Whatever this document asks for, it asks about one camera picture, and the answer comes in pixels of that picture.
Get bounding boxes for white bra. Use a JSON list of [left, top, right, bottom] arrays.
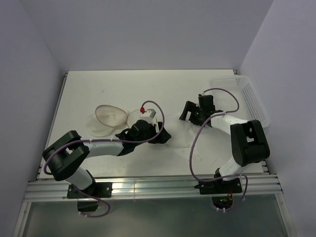
[[166, 118, 198, 161]]

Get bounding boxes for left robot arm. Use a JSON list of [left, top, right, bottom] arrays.
[[42, 119, 172, 197]]

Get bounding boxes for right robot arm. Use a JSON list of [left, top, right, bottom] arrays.
[[179, 94, 270, 195]]

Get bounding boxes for white plastic basket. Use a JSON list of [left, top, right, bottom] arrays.
[[209, 75, 270, 128]]

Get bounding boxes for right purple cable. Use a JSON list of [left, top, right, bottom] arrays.
[[189, 88, 249, 212]]

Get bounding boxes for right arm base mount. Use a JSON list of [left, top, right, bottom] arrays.
[[194, 178, 242, 209]]

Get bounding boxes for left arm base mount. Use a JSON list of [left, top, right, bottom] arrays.
[[67, 182, 112, 213]]

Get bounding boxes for aluminium rail frame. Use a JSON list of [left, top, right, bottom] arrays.
[[14, 70, 297, 237]]

